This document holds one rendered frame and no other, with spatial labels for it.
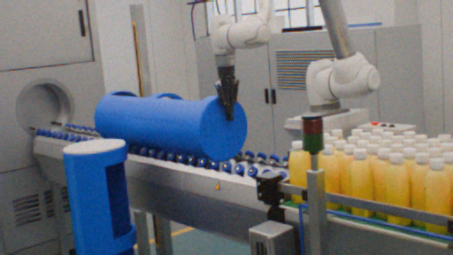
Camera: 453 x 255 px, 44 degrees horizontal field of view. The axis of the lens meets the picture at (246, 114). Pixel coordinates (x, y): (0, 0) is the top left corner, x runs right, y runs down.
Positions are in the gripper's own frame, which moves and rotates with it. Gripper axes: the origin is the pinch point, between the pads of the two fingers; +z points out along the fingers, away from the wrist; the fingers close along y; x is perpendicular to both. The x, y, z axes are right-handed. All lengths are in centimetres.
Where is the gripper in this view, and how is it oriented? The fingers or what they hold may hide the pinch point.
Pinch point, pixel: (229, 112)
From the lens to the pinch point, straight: 239.6
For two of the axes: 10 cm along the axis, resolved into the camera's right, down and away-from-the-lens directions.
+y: 7.2, -1.6, 6.8
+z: 0.8, 9.9, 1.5
